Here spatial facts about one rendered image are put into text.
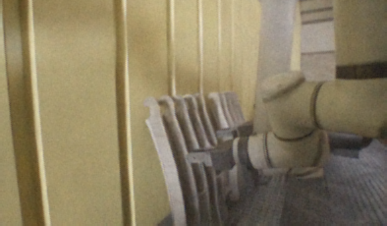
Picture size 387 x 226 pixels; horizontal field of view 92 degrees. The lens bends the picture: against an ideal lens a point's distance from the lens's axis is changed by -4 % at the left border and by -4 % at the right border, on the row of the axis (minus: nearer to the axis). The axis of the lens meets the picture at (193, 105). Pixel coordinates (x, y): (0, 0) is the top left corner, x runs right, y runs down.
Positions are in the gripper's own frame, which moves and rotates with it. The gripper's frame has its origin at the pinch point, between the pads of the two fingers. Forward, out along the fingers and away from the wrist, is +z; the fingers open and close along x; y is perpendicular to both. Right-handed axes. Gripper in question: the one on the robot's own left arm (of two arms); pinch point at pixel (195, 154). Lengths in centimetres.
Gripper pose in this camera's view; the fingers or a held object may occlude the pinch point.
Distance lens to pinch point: 60.1
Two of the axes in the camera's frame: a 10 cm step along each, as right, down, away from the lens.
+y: -2.0, -9.8, 0.3
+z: -8.4, 1.9, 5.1
